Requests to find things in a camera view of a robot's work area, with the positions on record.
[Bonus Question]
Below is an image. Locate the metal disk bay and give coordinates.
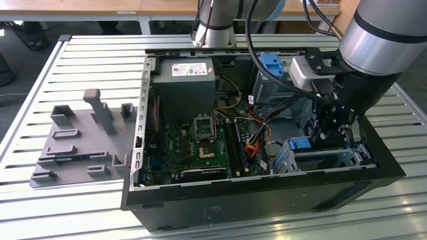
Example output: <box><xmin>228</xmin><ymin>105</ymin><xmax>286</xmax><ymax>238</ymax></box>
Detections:
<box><xmin>272</xmin><ymin>138</ymin><xmax>380</xmax><ymax>176</ymax></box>

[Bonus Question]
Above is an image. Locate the wooden desk white frame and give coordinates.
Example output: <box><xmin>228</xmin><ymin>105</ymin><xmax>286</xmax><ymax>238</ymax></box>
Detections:
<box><xmin>0</xmin><ymin>0</ymin><xmax>142</xmax><ymax>22</ymax></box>
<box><xmin>138</xmin><ymin>0</ymin><xmax>342</xmax><ymax>36</ymax></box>

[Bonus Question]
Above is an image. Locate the orange wire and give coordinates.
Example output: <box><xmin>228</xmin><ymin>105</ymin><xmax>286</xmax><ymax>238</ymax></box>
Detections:
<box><xmin>244</xmin><ymin>145</ymin><xmax>264</xmax><ymax>159</ymax></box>

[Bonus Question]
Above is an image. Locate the CPU socket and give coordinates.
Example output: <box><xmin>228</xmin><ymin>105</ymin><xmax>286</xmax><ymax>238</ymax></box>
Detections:
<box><xmin>191</xmin><ymin>112</ymin><xmax>217</xmax><ymax>141</ymax></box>

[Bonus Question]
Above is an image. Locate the green RAM stick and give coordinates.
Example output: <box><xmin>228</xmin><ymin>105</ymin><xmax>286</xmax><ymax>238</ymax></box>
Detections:
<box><xmin>51</xmin><ymin>154</ymin><xmax>93</xmax><ymax>163</ymax></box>

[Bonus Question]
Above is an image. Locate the green motherboard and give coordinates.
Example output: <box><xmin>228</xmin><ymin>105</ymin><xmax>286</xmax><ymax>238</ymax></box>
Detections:
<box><xmin>145</xmin><ymin>109</ymin><xmax>268</xmax><ymax>186</ymax></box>

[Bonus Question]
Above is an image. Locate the black data wire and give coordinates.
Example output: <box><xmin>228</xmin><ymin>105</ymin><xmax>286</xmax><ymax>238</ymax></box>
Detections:
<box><xmin>258</xmin><ymin>139</ymin><xmax>270</xmax><ymax>175</ymax></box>

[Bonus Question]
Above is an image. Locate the gray power supply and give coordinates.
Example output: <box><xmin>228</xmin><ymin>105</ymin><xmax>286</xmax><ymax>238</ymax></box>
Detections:
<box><xmin>149</xmin><ymin>57</ymin><xmax>217</xmax><ymax>121</ymax></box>

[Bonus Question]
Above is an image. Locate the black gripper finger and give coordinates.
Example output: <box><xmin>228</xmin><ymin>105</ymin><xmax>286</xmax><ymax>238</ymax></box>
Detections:
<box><xmin>334</xmin><ymin>109</ymin><xmax>364</xmax><ymax>149</ymax></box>
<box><xmin>312</xmin><ymin>104</ymin><xmax>338</xmax><ymax>141</ymax></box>

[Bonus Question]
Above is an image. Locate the brown square chipset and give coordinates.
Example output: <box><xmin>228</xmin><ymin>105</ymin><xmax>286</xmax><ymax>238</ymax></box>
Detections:
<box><xmin>197</xmin><ymin>146</ymin><xmax>216</xmax><ymax>159</ymax></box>

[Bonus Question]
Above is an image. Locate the red yellow black power wire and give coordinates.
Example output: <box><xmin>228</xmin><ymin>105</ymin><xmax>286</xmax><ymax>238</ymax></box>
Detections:
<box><xmin>246</xmin><ymin>117</ymin><xmax>288</xmax><ymax>161</ymax></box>

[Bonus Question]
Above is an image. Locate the black camera cable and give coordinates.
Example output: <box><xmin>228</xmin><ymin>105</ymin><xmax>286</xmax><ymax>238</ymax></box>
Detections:
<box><xmin>244</xmin><ymin>0</ymin><xmax>334</xmax><ymax>105</ymax></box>

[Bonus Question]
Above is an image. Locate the gray parts rack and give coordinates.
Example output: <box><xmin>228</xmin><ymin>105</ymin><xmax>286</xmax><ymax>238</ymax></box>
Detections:
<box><xmin>27</xmin><ymin>88</ymin><xmax>139</xmax><ymax>188</ymax></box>

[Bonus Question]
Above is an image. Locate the black cable bundle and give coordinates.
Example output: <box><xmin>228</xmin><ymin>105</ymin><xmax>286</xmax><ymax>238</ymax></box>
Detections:
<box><xmin>249</xmin><ymin>94</ymin><xmax>301</xmax><ymax>148</ymax></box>

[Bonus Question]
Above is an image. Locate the hard disk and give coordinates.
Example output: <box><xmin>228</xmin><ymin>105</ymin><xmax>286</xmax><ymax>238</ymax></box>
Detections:
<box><xmin>285</xmin><ymin>136</ymin><xmax>356</xmax><ymax>173</ymax></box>

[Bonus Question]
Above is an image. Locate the black graphics card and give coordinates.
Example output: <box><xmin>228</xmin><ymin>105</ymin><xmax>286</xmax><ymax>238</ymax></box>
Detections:
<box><xmin>178</xmin><ymin>165</ymin><xmax>228</xmax><ymax>183</ymax></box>

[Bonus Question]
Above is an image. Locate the black PC case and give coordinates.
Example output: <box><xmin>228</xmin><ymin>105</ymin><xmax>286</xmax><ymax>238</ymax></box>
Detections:
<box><xmin>118</xmin><ymin>46</ymin><xmax>406</xmax><ymax>232</ymax></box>

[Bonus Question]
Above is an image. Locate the black RAM slot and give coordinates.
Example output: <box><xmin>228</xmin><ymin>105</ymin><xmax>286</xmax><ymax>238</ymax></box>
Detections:
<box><xmin>222</xmin><ymin>119</ymin><xmax>234</xmax><ymax>177</ymax></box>

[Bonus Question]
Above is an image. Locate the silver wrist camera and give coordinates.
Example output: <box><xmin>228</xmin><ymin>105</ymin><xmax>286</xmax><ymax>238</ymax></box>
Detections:
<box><xmin>288</xmin><ymin>48</ymin><xmax>354</xmax><ymax>91</ymax></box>

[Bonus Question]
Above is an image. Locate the blue plastic carrier handle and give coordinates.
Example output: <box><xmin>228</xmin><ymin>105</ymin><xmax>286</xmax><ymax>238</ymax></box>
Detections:
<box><xmin>260</xmin><ymin>53</ymin><xmax>285</xmax><ymax>80</ymax></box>

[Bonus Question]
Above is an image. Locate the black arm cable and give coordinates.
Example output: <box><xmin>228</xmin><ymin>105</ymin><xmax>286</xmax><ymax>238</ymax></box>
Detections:
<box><xmin>301</xmin><ymin>0</ymin><xmax>341</xmax><ymax>37</ymax></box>

